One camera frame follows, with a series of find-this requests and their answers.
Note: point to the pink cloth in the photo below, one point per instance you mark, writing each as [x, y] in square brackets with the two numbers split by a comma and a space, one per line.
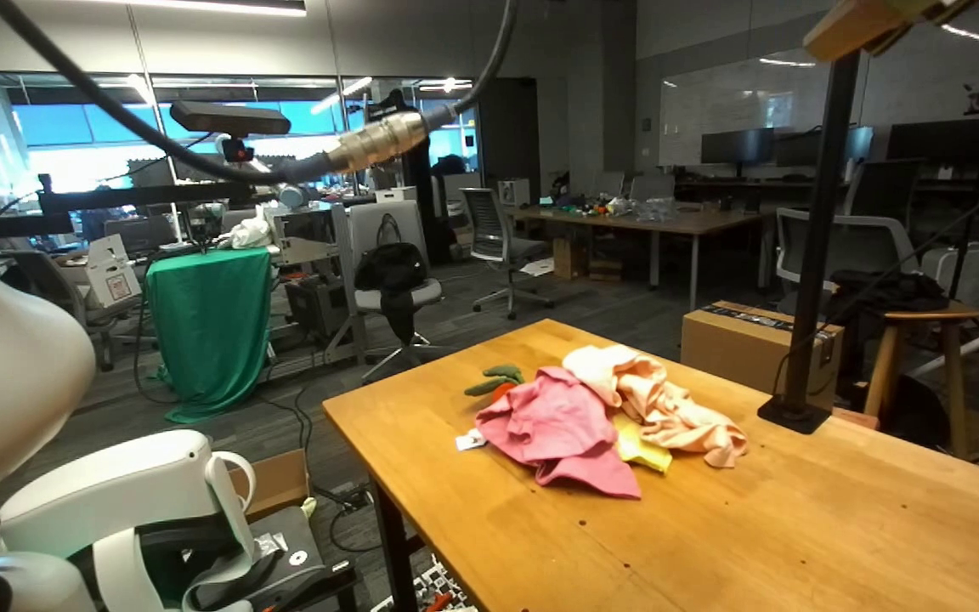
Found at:
[553, 427]

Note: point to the peach cloth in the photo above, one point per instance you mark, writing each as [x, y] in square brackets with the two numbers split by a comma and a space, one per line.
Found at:
[669, 414]

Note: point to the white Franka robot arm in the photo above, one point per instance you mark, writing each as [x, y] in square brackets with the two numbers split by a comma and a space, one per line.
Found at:
[13, 363]

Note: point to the orange plush with green leaves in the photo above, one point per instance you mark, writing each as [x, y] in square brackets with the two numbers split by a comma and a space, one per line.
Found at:
[497, 378]

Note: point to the grey office chair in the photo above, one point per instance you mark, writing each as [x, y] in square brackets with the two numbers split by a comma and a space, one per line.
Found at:
[489, 233]

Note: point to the black office chair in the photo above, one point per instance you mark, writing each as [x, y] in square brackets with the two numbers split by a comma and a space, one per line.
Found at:
[391, 276]

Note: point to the white paper tag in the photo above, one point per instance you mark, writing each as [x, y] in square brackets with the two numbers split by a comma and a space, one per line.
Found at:
[470, 439]

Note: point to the long wooden desk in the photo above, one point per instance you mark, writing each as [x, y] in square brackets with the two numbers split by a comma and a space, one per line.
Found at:
[646, 223]

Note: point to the large cardboard box black tape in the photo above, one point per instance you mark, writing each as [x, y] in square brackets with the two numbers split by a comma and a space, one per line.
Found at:
[750, 342]

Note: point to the small cardboard piece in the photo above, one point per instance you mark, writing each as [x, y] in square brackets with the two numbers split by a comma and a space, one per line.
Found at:
[274, 481]

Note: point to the green draped cloth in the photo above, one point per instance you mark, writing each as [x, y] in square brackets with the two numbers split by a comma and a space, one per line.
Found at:
[212, 329]

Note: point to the black computer monitor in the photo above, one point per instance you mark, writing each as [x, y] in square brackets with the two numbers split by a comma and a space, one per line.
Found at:
[822, 145]
[952, 141]
[740, 148]

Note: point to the black metal pole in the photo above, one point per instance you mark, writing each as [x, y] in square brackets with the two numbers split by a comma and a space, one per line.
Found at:
[822, 225]

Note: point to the white mesh office chair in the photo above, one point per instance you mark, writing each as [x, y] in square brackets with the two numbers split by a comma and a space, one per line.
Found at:
[865, 244]

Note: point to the white paper sign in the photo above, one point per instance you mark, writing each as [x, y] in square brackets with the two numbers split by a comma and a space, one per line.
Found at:
[114, 275]

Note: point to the wooden stool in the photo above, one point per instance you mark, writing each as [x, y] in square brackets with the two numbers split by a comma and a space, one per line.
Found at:
[919, 325]

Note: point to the black stereo camera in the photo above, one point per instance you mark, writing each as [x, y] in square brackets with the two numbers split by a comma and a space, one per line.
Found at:
[229, 122]

